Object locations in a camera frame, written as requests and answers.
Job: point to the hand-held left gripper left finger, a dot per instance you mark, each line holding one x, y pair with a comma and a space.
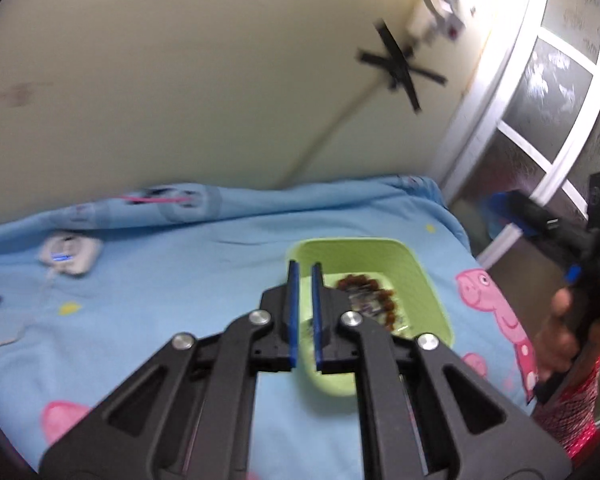
293, 320

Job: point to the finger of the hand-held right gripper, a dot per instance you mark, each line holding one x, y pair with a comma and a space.
522, 215

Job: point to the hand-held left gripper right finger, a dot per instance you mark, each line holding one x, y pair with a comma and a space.
317, 320

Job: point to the green plastic basket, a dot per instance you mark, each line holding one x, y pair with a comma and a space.
420, 290

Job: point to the person's right hand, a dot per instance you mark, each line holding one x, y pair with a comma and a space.
555, 345

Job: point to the white framed window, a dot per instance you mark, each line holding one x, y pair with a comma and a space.
555, 85

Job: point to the blue cartoon printed bedsheet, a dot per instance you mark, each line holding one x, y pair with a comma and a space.
155, 280

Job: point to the pink patterned garment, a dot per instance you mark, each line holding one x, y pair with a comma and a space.
572, 415

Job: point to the black tape cross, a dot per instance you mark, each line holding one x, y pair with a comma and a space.
400, 67

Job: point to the white wall mounted device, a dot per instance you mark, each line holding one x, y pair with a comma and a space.
437, 0

